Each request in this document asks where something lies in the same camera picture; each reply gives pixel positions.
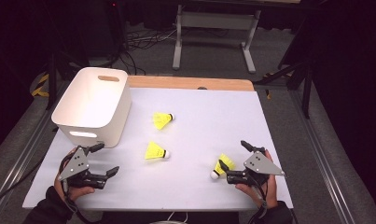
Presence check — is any black tripod stand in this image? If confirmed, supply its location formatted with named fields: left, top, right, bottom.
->
left=45, top=52, right=91, bottom=110
left=254, top=59, right=314, bottom=119

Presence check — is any white table cover sheet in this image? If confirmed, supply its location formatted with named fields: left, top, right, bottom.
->
left=21, top=87, right=294, bottom=213

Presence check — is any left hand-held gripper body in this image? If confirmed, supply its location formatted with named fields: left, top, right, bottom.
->
left=57, top=146, right=108, bottom=190

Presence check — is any person's right hand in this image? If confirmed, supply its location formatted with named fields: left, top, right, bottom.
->
left=234, top=174, right=279, bottom=209

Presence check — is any white plastic storage bin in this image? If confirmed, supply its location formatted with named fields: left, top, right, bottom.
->
left=50, top=66, right=132, bottom=148

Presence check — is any yellow black hazard tape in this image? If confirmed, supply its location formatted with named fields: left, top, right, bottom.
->
left=31, top=73, right=49, bottom=97

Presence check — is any grey metal desk frame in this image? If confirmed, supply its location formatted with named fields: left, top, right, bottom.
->
left=172, top=3, right=262, bottom=75

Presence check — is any aluminium floor rail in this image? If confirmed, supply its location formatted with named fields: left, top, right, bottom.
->
left=0, top=102, right=63, bottom=218
left=287, top=90, right=361, bottom=224

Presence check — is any black equipment stand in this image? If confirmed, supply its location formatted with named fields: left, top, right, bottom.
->
left=105, top=0, right=129, bottom=54

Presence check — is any yellow shuttlecock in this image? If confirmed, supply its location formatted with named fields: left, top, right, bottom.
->
left=210, top=153, right=236, bottom=181
left=152, top=111, right=175, bottom=131
left=144, top=141, right=171, bottom=161

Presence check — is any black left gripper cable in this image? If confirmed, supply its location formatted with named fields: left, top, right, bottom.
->
left=58, top=152, right=93, bottom=224

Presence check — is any bundle of floor cables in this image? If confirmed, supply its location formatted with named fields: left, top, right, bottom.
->
left=123, top=27, right=177, bottom=76

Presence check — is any white cable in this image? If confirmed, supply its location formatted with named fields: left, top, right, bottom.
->
left=165, top=211, right=189, bottom=224

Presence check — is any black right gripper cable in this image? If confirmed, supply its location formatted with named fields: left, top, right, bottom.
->
left=246, top=181, right=269, bottom=224

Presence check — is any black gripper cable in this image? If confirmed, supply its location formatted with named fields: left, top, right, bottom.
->
left=58, top=152, right=93, bottom=224
left=246, top=181, right=269, bottom=224

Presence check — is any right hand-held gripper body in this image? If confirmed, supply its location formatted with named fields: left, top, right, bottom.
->
left=226, top=148, right=286, bottom=188

